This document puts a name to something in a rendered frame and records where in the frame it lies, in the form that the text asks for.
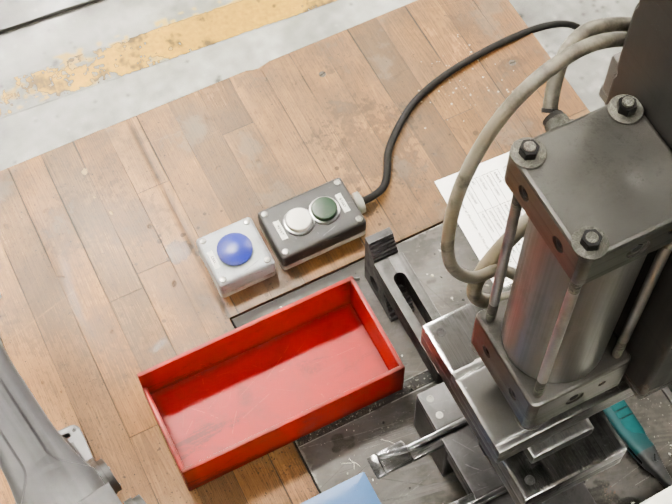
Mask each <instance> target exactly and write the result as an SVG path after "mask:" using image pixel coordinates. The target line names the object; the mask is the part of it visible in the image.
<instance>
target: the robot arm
mask: <svg viewBox="0 0 672 504"><path fill-rule="evenodd" d="M67 437H70V438H69V439H67ZM0 468H1V470H2V472H3V474H4V476H5V478H6V480H7V482H8V484H9V487H10V489H11V491H12V494H13V497H14V499H15V502H16V504H122V503H121V501H120V499H119V498H118V496H117V492H119V491H120V490H122V488H121V484H120V483H118V481H117V480H116V478H115V476H114V475H113V473H112V472H111V470H110V467H109V466H107V464H106V463H105V462H104V461H103V460H102V458H101V459H100V460H98V461H97V462H96V461H95V460H94V458H93V456H92V453H91V451H90V449H89V446H88V444H87V442H86V439H85V437H84V435H83V432H82V431H81V429H80V428H79V427H78V426H76V425H70V426H67V427H65V428H63V429H61V430H59V431H57V429H56V428H55V427H54V426H53V424H52V423H51V421H50V420H49V418H48V417H47V415H46V414H45V412H44V411H43V409H42V408H41V406H40V405H39V403H38V402H37V400H36V398H35V397H34V395H33V394H32V392H31V391H30V389H29V388H28V386H27V385H26V383H25V382H24V380H23V378H22V377H21V375H20V374H19V372H18V371H17V369H16V368H15V366H14V364H13V363H12V361H11V359H10V357H9V355H8V354H7V352H6V350H5V348H4V346H3V343H2V340H1V336H0ZM123 503H124V504H146V502H145V501H144V500H143V498H142V497H141V496H140V495H139V494H138V495H137V496H135V497H134V498H131V497H130V498H129V499H127V500H126V501H124V502H123Z"/></svg>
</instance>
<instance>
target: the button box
mask: <svg viewBox="0 0 672 504"><path fill-rule="evenodd" d="M579 26H581V25H580V24H578V23H575V22H572V21H567V20H557V21H550V22H545V23H541V24H537V25H534V26H531V27H528V28H525V29H523V30H520V31H518V32H515V33H513V34H511V35H509V36H506V37H504V38H502V39H500V40H498V41H496V42H494V43H492V44H490V45H488V46H486V47H484V48H482V49H481V50H479V51H477V52H475V53H473V54H471V55H470V56H468V57H466V58H465V59H463V60H461V61H460V62H458V63H456V64H455V65H453V66H452V67H450V68H449V69H447V70H446V71H444V72H443V73H441V74H440V75H439V76H437V77H436V78H435V79H433V80H432V81H431V82H430V83H428V84H427V85H426V86H425V87H424V88H423V89H421V90H420V91H419V92H418V93H417V94H416V95H415V96H414V97H413V99H412V100H411V101H410V102H409V103H408V105H407V106H406V107H405V109H404V111H403V112H402V114H401V115H400V117H399V119H398V121H397V122H396V124H395V126H394V128H393V130H392V132H391V134H390V137H389V139H388V142H387V144H386V148H385V152H384V159H383V161H384V166H383V177H382V181H381V184H380V186H379V187H378V188H377V189H376V190H375V191H373V192H371V193H370V194H368V195H366V196H364V197H361V195H360V194H359V192H354V193H352V195H350V193H349V191H348V190H347V188H346V186H345V185H344V183H343V181H342V179H341V178H336V179H334V180H331V181H329V182H327V183H324V184H322V185H320V186H318V187H315V188H313V189H311V190H308V191H306V192H304V193H302V194H299V195H297V196H295V197H292V198H290V199H288V200H286V201H283V202H281V203H279V204H276V205H274V206H272V207H270V208H267V209H265V210H263V211H260V212H259V213H258V221H259V224H260V229H261V230H262V232H263V234H264V236H265V238H266V240H267V241H268V243H269V245H270V247H271V249H272V251H273V252H274V254H275V256H276V258H277V260H278V261H279V263H280V265H281V267H282V269H283V270H288V269H290V268H292V267H294V266H297V265H299V264H301V263H303V262H306V261H308V260H310V259H312V258H314V257H317V256H319V255H321V254H323V253H326V252H328V251H330V250H332V249H334V248H337V247H339V246H341V245H343V244H346V243H348V242H350V241H352V240H354V239H357V238H359V237H361V236H363V235H365V230H366V220H365V218H364V216H363V215H362V214H363V213H365V212H366V206H365V204H367V203H369V202H371V201H373V200H375V199H376V198H378V197H379V196H381V195H382V194H383V193H384V192H385V191H386V189H387V187H388V185H389V181H390V176H391V155H392V151H393V147H394V145H395V142H396V140H397V137H398V135H399V133H400V131H401V129H402V127H403V125H404V124H405V122H406V120H407V118H408V117H409V115H410V113H411V112H412V110H413V109H414V108H415V106H416V105H417V104H418V103H419V102H420V101H421V100H422V99H423V98H424V97H425V96H426V95H427V94H428V93H429V92H430V91H431V90H432V89H433V88H435V87H436V86H437V85H438V84H440V83H441V82H442V81H444V80H445V79H446V78H448V77H449V76H451V75H452V74H454V73H455V72H457V71H459V70H460V69H462V68H463V67H465V66H467V65H468V64H470V63H472V62H473V61H475V60H477V59H479V58H481V57H482V56H484V55H486V54H488V53H490V52H492V51H494V50H496V49H498V48H500V47H502V46H504V45H506V44H508V43H510V42H512V41H515V40H517V39H519V38H522V37H524V36H526V35H529V34H531V33H536V32H539V31H542V30H546V29H551V28H559V27H565V28H572V29H574V30H575V29H577V28H578V27H579ZM320 197H329V198H331V199H333V200H334V201H335V202H336V204H337V214H336V216H335V217H334V218H333V219H331V220H328V221H320V220H318V219H316V218H315V217H314V216H313V214H312V210H311V207H312V204H313V202H314V201H315V200H316V199H318V198H320ZM295 208H303V209H305V210H307V211H308V212H309V213H310V214H311V217H312V224H311V226H310V228H309V229H308V230H306V231H304V232H299V233H298V232H293V231H291V230H290V229H289V228H288V227H287V225H286V216H287V214H288V213H289V212H290V211H291V210H292V209H295Z"/></svg>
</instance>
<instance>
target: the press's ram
mask: <svg viewBox="0 0 672 504"><path fill-rule="evenodd" d="M483 309H485V308H479V307H477V306H475V305H473V304H472V303H469V304H467V305H465V306H463V307H460V308H458V309H456V310H454V311H452V312H450V313H448V314H446V315H443V316H441V317H439V318H437V319H435V320H433V321H431V322H429V323H426V324H424V325H423V326H422V332H421V340H420V342H421V344H422V346H423V347H424V349H425V351H426V352H427V354H428V356H429V358H430V359H431V361H432V363H433V364H434V366H435V368H436V369H437V371H438V373H439V375H440V376H441V378H442V380H443V381H444V383H445V385H446V386H447V388H448V390H449V392H450V393H451V395H452V397H453V398H454V400H455V402H456V404H457V405H458V407H459V409H460V410H461V412H462V414H463V415H464V417H465V419H466V421H467V422H468V424H469V426H470V427H471V429H472V431H473V432H474V434H475V436H476V438H477V439H478V441H479V443H480V444H481V446H482V448H483V449H484V451H485V453H486V455H487V456H488V458H489V460H490V461H491V463H492V465H493V466H494V468H495V470H496V472H497V473H498V475H499V477H500V478H501V480H502V482H503V483H504V485H505V487H506V489H507V490H508V492H509V494H510V495H511V497H512V499H513V500H514V502H515V504H540V503H542V502H544V501H546V500H548V499H550V498H552V497H554V496H555V495H557V494H559V493H561V492H563V491H565V490H567V489H569V488H571V487H573V486H575V485H577V484H579V483H581V482H583V481H585V480H587V479H588V478H590V477H592V476H594V475H596V474H598V473H600V472H602V471H604V470H606V469H608V468H610V467H612V466H614V465H616V464H618V463H619V462H620V461H621V459H622V457H623V455H624V454H625V452H626V450H627V447H626V446H625V444H624V443H623V441H622V439H621V438H620V436H619V435H618V433H617V432H616V430H615V429H614V427H613V426H612V424H611V422H610V421H609V419H608V418H607V416H606V415H605V413H604V412H603V410H604V409H606V408H608V407H610V406H612V405H614V404H616V403H618V402H620V401H622V400H624V399H626V398H628V397H630V396H632V395H634V393H633V391H632V390H631V388H630V387H629V385H628V384H627V382H626V381H625V379H624V378H623V377H622V379H621V381H620V383H619V384H618V386H617V388H616V389H615V390H613V391H611V392H603V393H601V394H599V395H597V396H595V397H593V398H591V399H589V400H587V401H585V402H583V403H581V404H579V405H577V406H575V407H573V408H571V409H569V410H567V411H565V412H563V413H561V414H559V415H557V416H555V417H553V418H551V419H549V420H547V421H545V422H543V423H542V425H541V426H540V427H539V428H538V429H536V430H533V431H528V430H524V429H522V428H521V427H520V426H519V425H518V424H517V422H516V420H515V413H514V412H513V410H512V408H511V407H510V405H509V404H508V402H507V400H506V399H505V397H504V395H503V394H502V392H501V390H500V389H499V387H498V385H497V384H496V382H495V381H494V379H493V377H492V376H491V374H490V372H489V371H488V369H487V367H486V366H485V364H484V362H483V361H482V359H481V358H480V356H478V355H477V354H475V353H474V351H473V350H472V348H471V338H472V333H473V328H474V323H475V318H476V314H477V313H478V312H479V311H481V310H483Z"/></svg>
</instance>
